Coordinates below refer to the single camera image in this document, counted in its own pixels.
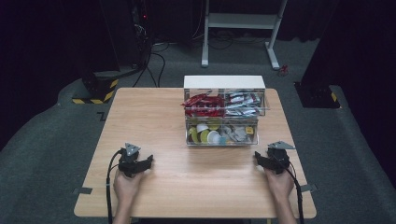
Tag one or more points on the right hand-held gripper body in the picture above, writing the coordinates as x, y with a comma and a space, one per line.
278, 157

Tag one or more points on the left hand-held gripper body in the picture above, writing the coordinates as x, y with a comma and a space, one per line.
129, 159

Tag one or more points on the person's left hand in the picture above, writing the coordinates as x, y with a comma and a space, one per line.
126, 186

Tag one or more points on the person's right hand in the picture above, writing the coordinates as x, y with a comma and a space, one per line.
280, 185

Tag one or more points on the small yellow packet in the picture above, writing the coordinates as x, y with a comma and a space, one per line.
249, 130

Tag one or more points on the pile of grey sachets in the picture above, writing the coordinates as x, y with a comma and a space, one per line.
235, 133

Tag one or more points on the grey tape piece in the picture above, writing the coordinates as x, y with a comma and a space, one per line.
82, 190
308, 188

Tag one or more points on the pile of silver packets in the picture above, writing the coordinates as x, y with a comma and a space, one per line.
244, 104

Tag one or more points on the pile of coffee capsules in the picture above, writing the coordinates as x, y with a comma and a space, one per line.
205, 134

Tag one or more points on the black yellow striped stand base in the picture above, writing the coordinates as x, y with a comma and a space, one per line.
99, 88

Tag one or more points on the pile of red packets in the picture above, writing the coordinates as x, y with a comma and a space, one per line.
204, 105

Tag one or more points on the clear drawer organizer white top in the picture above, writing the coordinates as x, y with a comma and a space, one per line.
224, 82

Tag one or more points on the small red floor object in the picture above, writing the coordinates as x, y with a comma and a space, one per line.
282, 71

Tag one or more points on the dark computer tower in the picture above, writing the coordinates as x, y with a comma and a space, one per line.
141, 31

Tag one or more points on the white metal stand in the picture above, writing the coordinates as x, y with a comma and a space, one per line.
241, 21

